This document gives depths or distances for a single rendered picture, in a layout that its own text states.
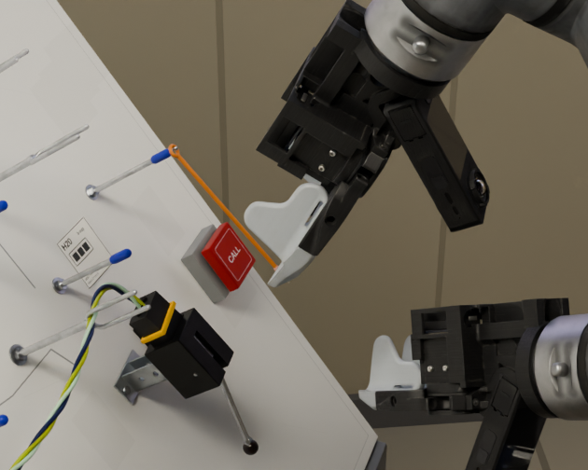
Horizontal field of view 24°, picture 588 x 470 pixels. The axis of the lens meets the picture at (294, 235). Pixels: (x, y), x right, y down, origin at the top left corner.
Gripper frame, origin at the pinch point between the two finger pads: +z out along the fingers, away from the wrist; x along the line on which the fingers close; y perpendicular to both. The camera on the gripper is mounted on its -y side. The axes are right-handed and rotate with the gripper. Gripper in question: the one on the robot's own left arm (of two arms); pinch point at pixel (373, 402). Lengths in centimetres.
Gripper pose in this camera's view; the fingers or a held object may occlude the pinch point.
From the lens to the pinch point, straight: 113.4
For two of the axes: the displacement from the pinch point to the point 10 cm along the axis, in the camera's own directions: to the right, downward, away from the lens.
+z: -6.4, 1.1, 7.6
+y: -0.6, -9.9, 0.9
